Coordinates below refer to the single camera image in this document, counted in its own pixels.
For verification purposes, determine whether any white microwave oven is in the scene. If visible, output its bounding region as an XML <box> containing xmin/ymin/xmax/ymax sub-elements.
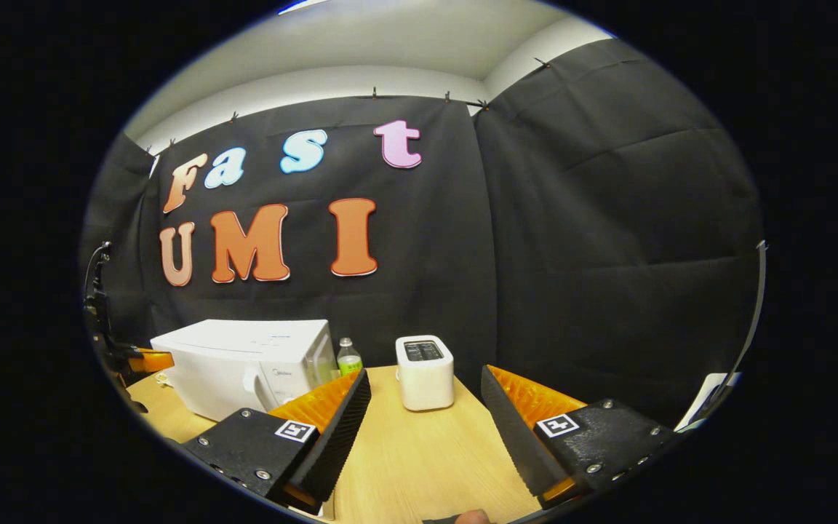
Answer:
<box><xmin>150</xmin><ymin>319</ymin><xmax>338</xmax><ymax>423</ymax></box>

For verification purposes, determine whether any white toaster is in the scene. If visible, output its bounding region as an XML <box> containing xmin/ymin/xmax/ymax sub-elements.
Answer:
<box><xmin>395</xmin><ymin>335</ymin><xmax>455</xmax><ymax>412</ymax></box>

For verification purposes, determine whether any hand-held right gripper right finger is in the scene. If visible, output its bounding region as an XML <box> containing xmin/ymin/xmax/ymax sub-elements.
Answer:
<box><xmin>480</xmin><ymin>364</ymin><xmax>682</xmax><ymax>510</ymax></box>

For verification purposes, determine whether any black backdrop cloth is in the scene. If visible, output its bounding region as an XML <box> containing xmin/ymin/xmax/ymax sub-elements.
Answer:
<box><xmin>81</xmin><ymin>38</ymin><xmax>765</xmax><ymax>430</ymax></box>

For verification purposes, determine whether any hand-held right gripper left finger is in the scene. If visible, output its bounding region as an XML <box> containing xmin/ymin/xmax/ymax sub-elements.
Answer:
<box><xmin>183</xmin><ymin>368</ymin><xmax>372</xmax><ymax>516</ymax></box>

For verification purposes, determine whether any green drink bottle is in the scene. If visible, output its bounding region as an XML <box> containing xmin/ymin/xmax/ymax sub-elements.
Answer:
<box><xmin>337</xmin><ymin>337</ymin><xmax>363</xmax><ymax>378</ymax></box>

